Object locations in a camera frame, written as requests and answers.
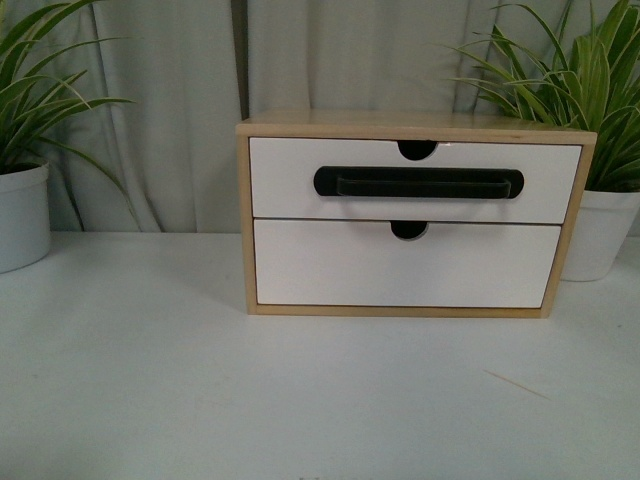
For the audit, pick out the left white plant pot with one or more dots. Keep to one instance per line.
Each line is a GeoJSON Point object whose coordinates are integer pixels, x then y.
{"type": "Point", "coordinates": [25, 224]}

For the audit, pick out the left green plant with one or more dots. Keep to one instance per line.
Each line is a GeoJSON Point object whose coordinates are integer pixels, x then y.
{"type": "Point", "coordinates": [34, 100]}

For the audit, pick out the white plant pot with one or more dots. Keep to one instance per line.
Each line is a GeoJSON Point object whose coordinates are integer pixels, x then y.
{"type": "Point", "coordinates": [25, 224]}
{"type": "Point", "coordinates": [604, 219]}

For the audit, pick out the black drawer handle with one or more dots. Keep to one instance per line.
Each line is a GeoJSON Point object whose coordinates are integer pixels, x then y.
{"type": "Point", "coordinates": [422, 183]}

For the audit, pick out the right green plant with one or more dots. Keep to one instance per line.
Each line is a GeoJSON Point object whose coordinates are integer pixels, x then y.
{"type": "Point", "coordinates": [591, 85]}

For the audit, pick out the green plant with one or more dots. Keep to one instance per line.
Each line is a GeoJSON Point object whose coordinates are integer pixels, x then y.
{"type": "Point", "coordinates": [34, 100]}
{"type": "Point", "coordinates": [591, 85]}

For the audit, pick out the right white plant pot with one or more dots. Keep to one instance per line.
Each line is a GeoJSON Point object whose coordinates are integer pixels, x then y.
{"type": "Point", "coordinates": [604, 219]}

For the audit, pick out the white drawer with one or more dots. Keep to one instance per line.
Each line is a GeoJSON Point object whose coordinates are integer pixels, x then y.
{"type": "Point", "coordinates": [283, 169]}
{"type": "Point", "coordinates": [304, 262]}

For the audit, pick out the grey curtain backdrop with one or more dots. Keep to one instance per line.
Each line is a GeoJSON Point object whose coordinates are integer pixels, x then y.
{"type": "Point", "coordinates": [187, 72]}

